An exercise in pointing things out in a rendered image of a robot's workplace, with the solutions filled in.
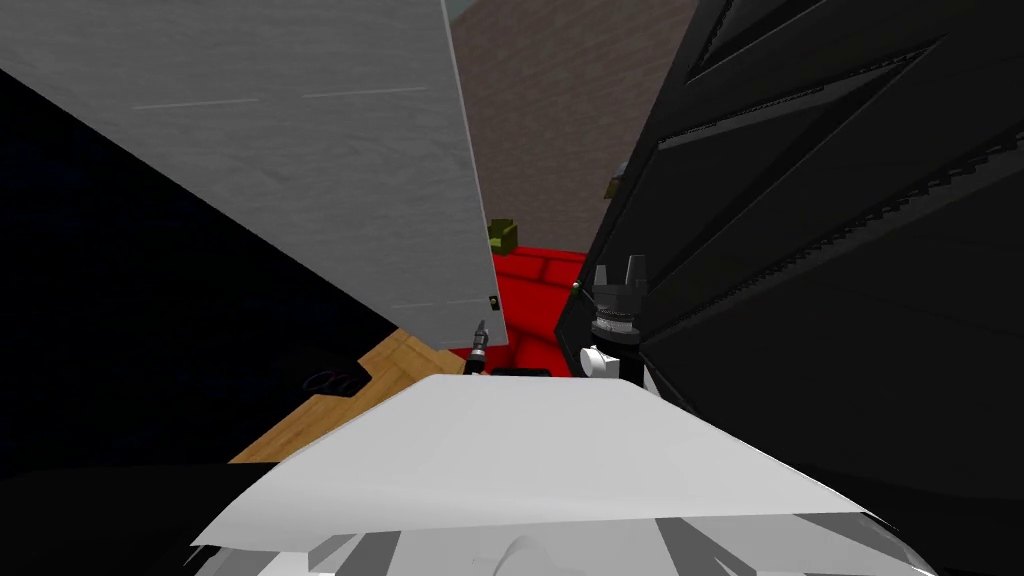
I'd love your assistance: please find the red sofa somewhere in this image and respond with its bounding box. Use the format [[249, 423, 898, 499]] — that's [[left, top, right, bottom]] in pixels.
[[447, 246, 590, 378]]

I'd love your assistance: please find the olive green armchair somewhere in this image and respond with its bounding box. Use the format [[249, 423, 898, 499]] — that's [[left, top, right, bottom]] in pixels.
[[487, 218, 520, 257]]

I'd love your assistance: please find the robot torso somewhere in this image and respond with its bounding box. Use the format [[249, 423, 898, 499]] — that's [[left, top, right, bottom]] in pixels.
[[190, 367, 939, 576]]

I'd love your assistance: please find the black panelled door leaf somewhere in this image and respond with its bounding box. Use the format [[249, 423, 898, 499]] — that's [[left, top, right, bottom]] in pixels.
[[554, 0, 1024, 513]]

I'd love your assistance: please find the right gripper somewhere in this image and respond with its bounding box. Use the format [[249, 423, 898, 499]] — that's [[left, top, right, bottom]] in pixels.
[[591, 255, 649, 320]]

